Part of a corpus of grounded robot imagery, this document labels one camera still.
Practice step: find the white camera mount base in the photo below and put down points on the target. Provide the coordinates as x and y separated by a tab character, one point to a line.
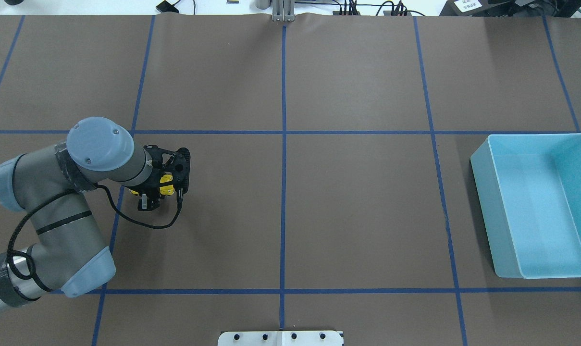
282	338

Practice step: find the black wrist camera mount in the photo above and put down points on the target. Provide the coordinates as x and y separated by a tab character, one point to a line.
181	168

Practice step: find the light blue plastic bin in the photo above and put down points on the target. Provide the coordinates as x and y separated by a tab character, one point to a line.
529	187

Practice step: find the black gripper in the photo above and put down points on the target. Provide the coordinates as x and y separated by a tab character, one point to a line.
147	202

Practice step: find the small black phone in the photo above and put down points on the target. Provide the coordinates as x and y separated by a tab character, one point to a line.
166	6

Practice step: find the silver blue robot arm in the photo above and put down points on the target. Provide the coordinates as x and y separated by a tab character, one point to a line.
58	245

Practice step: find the aluminium frame post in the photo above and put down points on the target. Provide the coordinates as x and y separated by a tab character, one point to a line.
283	10

